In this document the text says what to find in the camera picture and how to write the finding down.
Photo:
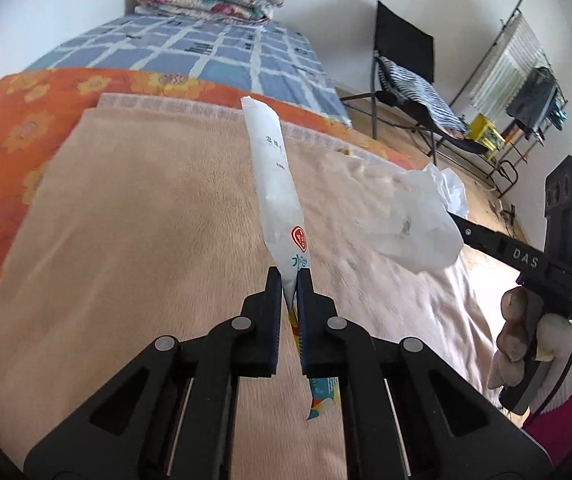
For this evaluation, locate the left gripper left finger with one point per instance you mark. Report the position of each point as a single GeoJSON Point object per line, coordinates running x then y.
{"type": "Point", "coordinates": [259, 347]}

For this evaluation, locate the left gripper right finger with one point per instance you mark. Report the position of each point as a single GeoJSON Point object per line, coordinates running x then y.
{"type": "Point", "coordinates": [319, 349]}

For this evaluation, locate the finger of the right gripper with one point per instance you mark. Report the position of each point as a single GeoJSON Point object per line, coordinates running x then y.
{"type": "Point", "coordinates": [502, 247]}

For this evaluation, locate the white tissue paper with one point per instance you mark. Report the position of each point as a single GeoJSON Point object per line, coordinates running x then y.
{"type": "Point", "coordinates": [417, 230]}

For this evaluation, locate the long white snack wrapper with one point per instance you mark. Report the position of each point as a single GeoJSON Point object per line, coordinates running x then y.
{"type": "Point", "coordinates": [281, 214]}

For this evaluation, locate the pink sleeve forearm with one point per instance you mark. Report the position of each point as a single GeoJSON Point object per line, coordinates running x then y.
{"type": "Point", "coordinates": [552, 429]}

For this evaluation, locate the right gloved hand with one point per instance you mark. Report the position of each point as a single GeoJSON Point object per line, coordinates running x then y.
{"type": "Point", "coordinates": [534, 355]}

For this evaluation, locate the yellow crate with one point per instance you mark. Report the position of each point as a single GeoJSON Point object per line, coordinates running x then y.
{"type": "Point", "coordinates": [483, 131]}

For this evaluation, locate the dark hanging garment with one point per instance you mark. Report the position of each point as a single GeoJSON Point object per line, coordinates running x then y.
{"type": "Point", "coordinates": [537, 103]}

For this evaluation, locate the beige fleece blanket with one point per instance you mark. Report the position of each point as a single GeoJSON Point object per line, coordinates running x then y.
{"type": "Point", "coordinates": [338, 186]}

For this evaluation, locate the striped cloth on chair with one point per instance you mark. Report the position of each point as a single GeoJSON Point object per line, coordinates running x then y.
{"type": "Point", "coordinates": [409, 88]}

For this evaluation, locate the black clothes drying rack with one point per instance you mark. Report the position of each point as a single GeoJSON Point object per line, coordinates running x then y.
{"type": "Point", "coordinates": [505, 163]}

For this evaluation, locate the striped green hanging towel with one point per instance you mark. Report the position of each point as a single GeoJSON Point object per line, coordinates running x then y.
{"type": "Point", "coordinates": [517, 52]}

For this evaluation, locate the black folding chair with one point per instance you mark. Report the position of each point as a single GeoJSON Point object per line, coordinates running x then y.
{"type": "Point", "coordinates": [405, 44]}

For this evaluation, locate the blue checkered mattress sheet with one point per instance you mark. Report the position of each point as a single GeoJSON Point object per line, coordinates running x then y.
{"type": "Point", "coordinates": [267, 59]}

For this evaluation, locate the orange floral bed sheet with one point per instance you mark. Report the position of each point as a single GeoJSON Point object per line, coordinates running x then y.
{"type": "Point", "coordinates": [26, 124]}

